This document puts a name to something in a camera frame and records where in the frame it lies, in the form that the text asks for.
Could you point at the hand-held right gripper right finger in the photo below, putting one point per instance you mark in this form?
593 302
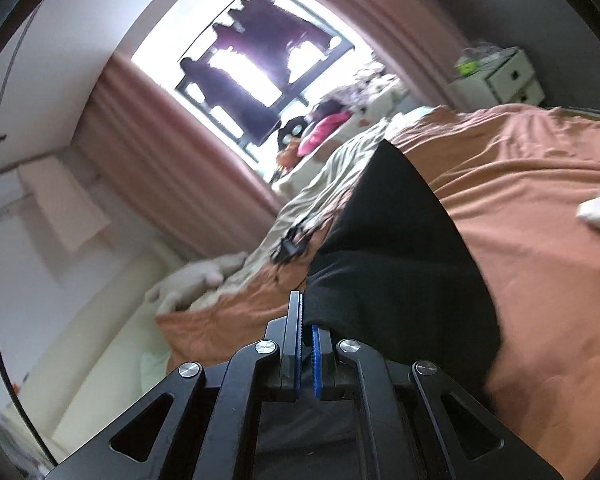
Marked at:
316 360

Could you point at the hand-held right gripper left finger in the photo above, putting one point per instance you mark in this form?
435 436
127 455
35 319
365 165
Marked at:
294 360

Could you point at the black garment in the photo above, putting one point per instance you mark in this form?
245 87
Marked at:
395 240

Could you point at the pile of clothes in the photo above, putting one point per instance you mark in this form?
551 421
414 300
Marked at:
325 127

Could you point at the clothes hanging at window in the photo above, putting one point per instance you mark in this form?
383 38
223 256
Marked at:
292 92

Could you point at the dark hanging clothes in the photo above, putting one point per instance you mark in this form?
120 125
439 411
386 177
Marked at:
275 30

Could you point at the white fluffy cloth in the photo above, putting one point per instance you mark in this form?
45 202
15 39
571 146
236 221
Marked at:
195 280

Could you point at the pale green pillow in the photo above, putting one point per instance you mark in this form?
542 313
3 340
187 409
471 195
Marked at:
155 372

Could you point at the striped blanket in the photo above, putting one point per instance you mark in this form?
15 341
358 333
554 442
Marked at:
330 170

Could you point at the cream headboard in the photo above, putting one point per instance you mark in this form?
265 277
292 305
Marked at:
80 340

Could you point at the pink curtain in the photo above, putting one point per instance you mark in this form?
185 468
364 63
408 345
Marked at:
170 160
380 10

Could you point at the dark hanging coat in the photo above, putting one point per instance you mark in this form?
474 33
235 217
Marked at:
230 95

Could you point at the brown bed sheet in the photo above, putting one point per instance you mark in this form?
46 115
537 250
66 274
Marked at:
530 185

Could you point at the green item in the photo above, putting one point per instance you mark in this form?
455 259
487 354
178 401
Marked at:
466 65

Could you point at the white air conditioner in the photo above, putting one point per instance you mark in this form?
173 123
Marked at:
5 190

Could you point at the white nightstand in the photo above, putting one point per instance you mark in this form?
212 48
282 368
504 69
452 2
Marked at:
510 77

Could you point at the clear plastic bag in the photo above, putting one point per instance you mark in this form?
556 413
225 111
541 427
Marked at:
490 54

